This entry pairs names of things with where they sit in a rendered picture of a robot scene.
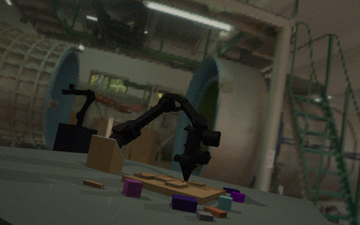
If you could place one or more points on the small orange-brown bar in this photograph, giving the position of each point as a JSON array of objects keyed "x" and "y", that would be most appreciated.
[{"x": 93, "y": 184}]

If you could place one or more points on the orange-brown flat bar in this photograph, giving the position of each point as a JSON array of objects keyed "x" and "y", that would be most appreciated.
[{"x": 215, "y": 212}]

